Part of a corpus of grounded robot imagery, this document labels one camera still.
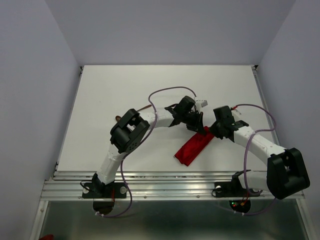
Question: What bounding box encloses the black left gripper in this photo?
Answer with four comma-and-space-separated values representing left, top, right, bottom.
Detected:
181, 110, 205, 135

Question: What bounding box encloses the red cloth napkin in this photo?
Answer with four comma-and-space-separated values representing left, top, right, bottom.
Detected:
174, 126, 215, 167

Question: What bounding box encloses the dark wooden fork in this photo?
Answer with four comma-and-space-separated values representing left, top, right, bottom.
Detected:
137, 104, 152, 112

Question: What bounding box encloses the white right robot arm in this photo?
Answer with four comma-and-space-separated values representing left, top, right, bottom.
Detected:
209, 106, 311, 200

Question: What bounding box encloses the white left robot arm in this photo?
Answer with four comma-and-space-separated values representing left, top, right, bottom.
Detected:
92, 96, 208, 197

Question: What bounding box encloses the red object bottom left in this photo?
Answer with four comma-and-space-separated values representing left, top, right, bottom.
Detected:
38, 234, 55, 240

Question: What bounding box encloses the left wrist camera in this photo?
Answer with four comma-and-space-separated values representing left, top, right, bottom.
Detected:
195, 99, 208, 110

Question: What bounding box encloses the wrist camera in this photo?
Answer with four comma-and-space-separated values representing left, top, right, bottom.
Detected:
195, 99, 208, 110
231, 108, 242, 119

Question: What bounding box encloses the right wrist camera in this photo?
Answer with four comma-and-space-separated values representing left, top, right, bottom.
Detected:
231, 108, 242, 119

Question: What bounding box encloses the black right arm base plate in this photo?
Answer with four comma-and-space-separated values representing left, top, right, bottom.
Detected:
211, 181, 248, 198

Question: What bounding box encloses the aluminium right side rail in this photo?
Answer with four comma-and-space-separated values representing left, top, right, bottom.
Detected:
250, 65, 280, 145

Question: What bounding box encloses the aluminium rail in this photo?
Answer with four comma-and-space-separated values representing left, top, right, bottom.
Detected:
250, 65, 280, 145
48, 65, 84, 179

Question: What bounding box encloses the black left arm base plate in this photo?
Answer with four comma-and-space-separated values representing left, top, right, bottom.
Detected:
80, 181, 127, 199

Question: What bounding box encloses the aluminium left side rail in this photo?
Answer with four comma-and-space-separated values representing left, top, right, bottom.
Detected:
48, 65, 84, 179

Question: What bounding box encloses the aluminium front rail frame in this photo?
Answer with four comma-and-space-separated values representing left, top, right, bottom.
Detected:
41, 170, 306, 201

